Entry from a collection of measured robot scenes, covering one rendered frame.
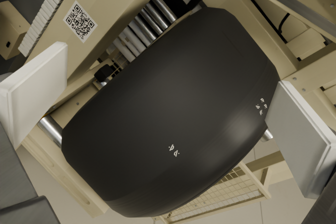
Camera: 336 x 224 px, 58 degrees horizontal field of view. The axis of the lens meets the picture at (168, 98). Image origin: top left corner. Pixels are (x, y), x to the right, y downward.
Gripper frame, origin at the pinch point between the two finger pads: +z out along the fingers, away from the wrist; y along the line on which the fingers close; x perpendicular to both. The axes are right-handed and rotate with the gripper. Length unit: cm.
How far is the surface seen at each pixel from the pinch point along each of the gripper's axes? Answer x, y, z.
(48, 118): -42, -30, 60
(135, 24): -20, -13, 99
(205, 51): -8.7, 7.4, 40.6
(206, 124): -20.3, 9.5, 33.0
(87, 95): -47, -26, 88
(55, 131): -45, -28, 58
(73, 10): -9, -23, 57
